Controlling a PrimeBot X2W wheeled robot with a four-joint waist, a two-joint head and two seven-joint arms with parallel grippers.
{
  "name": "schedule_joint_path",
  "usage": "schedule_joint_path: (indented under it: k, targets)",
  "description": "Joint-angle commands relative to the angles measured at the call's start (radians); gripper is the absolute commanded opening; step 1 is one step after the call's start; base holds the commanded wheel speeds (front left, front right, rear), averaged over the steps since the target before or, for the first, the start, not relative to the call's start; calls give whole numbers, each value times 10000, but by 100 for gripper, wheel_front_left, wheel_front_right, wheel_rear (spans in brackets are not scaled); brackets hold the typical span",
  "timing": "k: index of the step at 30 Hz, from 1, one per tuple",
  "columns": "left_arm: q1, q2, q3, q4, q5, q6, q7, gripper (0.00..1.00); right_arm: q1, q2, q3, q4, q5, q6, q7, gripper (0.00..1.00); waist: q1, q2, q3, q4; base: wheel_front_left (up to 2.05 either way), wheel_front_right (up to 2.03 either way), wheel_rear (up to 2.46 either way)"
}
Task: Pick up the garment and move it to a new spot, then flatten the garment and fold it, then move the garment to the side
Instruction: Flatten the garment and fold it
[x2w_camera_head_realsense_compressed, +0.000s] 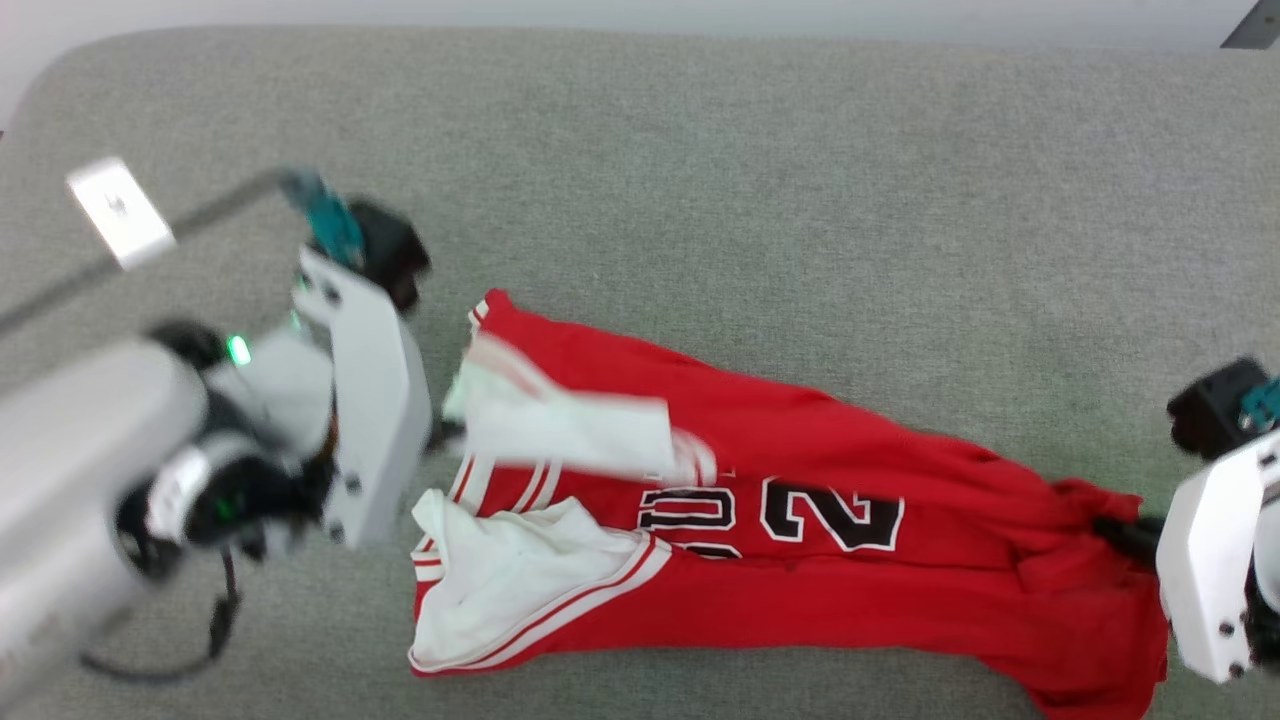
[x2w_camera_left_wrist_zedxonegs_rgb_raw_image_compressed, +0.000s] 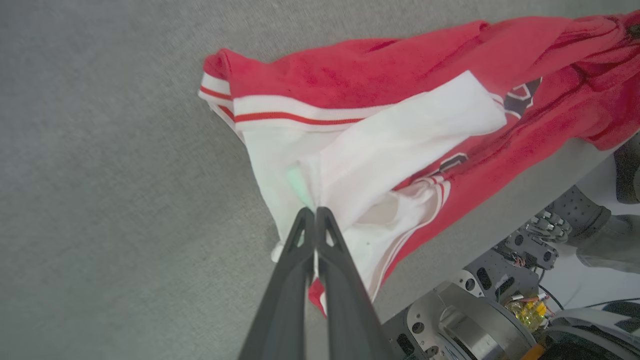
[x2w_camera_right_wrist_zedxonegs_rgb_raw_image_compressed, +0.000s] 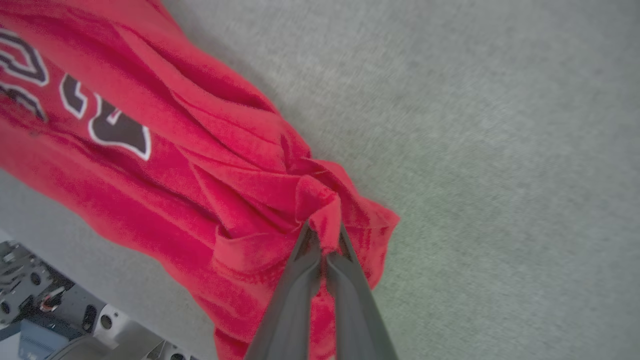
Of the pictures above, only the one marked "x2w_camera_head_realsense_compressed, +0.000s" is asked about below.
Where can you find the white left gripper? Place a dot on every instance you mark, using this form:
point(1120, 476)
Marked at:
point(375, 420)

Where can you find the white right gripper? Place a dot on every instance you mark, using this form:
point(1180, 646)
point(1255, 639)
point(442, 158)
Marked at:
point(1205, 560)

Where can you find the red Bulls 23 jersey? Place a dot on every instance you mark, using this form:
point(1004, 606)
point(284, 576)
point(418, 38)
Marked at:
point(800, 540)

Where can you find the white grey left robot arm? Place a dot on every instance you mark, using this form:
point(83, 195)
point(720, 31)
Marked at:
point(90, 470)

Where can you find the grey metal bar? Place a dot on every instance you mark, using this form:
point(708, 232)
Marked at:
point(1255, 25)

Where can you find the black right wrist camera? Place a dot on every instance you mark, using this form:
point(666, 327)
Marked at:
point(1215, 405)

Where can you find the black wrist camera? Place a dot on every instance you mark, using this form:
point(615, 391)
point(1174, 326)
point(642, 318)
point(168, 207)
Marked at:
point(390, 250)
point(1215, 405)

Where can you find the teal right camera connector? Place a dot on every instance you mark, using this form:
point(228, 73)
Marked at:
point(1262, 405)

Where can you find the teal camera connector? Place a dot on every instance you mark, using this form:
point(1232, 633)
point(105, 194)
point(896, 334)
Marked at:
point(330, 220)
point(1262, 405)

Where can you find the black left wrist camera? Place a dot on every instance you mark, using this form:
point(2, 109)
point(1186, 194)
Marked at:
point(390, 250)

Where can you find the teal left camera connector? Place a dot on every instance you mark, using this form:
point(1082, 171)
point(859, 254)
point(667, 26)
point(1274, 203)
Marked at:
point(330, 220)

